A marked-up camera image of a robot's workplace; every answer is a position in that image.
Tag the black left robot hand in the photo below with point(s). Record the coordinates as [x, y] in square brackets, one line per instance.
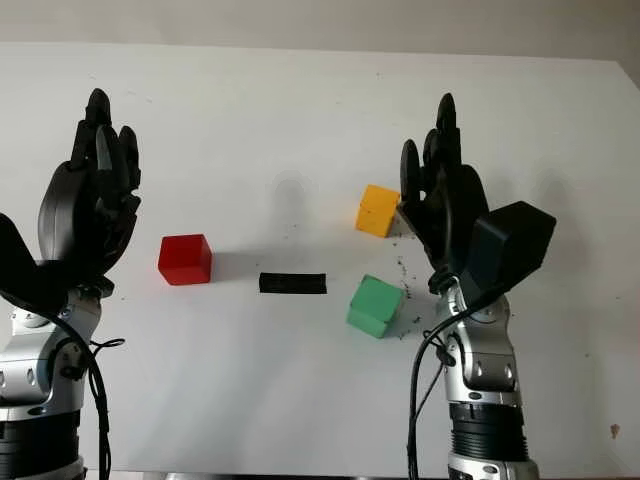
[70, 210]

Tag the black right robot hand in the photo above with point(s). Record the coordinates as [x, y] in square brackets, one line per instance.
[445, 215]

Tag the yellow cube block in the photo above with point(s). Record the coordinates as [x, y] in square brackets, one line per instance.
[376, 210]

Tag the green cube block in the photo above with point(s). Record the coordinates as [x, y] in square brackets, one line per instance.
[375, 305]

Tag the red cube block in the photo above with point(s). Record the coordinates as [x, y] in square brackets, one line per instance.
[182, 260]

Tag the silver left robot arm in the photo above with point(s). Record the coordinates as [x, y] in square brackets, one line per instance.
[30, 370]

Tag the black flat rectangular block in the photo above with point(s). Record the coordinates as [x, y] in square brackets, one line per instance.
[292, 283]

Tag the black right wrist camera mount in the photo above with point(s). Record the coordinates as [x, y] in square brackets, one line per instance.
[515, 240]

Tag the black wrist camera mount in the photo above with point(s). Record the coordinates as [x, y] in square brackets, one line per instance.
[20, 265]
[515, 240]

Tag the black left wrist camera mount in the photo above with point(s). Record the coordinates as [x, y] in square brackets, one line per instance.
[20, 265]

